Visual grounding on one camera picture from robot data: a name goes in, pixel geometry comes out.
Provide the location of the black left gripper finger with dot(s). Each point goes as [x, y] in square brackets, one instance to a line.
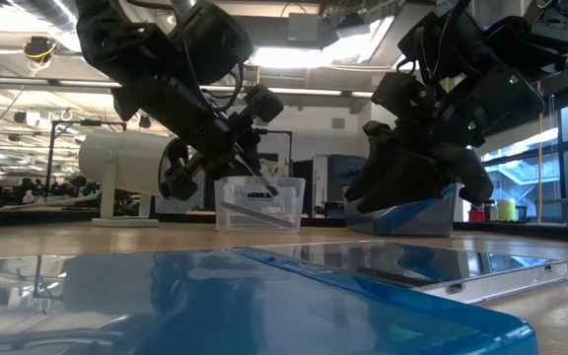
[244, 148]
[178, 180]

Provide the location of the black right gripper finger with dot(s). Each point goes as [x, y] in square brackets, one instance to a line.
[377, 158]
[412, 177]

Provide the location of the blue jewel case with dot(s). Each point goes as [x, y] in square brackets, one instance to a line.
[402, 217]

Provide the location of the clear black jewel case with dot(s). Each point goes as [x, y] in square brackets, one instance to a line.
[264, 190]
[259, 215]
[461, 266]

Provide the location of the blue plastic lid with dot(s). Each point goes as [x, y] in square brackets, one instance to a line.
[264, 305]

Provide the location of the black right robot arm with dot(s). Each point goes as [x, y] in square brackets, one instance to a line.
[501, 84]

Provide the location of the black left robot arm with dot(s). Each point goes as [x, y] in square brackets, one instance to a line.
[131, 59]

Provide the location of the black cabinet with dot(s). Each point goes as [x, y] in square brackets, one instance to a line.
[343, 172]

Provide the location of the grey translucent plastic bin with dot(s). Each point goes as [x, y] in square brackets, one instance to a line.
[432, 222]

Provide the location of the white cylindrical projector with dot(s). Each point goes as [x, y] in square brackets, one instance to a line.
[121, 158]

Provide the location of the clear plastic bin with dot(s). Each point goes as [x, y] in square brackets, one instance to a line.
[289, 207]

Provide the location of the red container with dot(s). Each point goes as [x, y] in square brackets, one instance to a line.
[476, 216]

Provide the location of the yellow-green cylinder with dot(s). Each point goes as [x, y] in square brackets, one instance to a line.
[506, 210]

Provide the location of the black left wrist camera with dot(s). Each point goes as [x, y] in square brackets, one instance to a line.
[264, 103]

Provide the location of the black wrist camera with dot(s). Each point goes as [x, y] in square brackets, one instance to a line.
[402, 96]
[264, 103]

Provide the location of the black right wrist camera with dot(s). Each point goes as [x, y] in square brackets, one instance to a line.
[402, 96]

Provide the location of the black metal stand frame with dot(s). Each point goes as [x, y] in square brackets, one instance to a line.
[91, 122]

